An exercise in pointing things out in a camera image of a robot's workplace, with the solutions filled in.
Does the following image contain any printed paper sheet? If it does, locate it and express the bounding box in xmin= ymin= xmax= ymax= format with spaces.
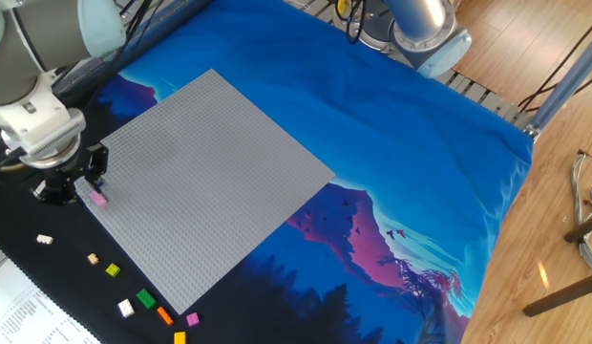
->
xmin=0 ymin=257 xmax=104 ymax=344

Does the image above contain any grey Lego baseplate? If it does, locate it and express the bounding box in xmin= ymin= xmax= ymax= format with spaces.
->
xmin=74 ymin=69 xmax=337 ymax=315

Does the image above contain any aluminium frame beam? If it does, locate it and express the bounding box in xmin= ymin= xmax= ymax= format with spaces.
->
xmin=524 ymin=28 xmax=592 ymax=140

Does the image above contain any white Lego brick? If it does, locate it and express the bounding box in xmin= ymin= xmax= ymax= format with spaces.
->
xmin=116 ymin=298 xmax=136 ymax=319

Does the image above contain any grey wire bundle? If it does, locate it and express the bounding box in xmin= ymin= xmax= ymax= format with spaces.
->
xmin=570 ymin=150 xmax=592 ymax=273

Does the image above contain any black cable coil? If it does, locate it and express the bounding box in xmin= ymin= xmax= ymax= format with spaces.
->
xmin=333 ymin=0 xmax=369 ymax=44

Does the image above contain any blue mountain landscape cloth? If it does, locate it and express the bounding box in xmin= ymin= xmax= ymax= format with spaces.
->
xmin=0 ymin=0 xmax=535 ymax=344

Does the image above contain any dark green Lego brick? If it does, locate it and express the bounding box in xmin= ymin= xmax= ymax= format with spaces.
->
xmin=136 ymin=288 xmax=158 ymax=311

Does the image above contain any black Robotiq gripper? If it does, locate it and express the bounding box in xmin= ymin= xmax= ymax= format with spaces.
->
xmin=32 ymin=141 xmax=110 ymax=207

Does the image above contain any dark wooden stool leg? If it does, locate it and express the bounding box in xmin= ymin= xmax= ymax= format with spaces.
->
xmin=522 ymin=212 xmax=592 ymax=319

